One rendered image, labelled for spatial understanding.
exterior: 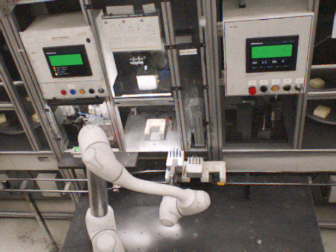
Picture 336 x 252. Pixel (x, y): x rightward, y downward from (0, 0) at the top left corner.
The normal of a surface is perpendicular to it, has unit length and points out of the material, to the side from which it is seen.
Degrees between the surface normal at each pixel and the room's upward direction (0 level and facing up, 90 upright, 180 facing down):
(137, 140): 0
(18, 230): 0
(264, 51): 90
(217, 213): 0
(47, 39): 90
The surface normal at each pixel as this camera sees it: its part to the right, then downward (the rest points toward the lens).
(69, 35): -0.16, 0.62
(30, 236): -0.16, -0.78
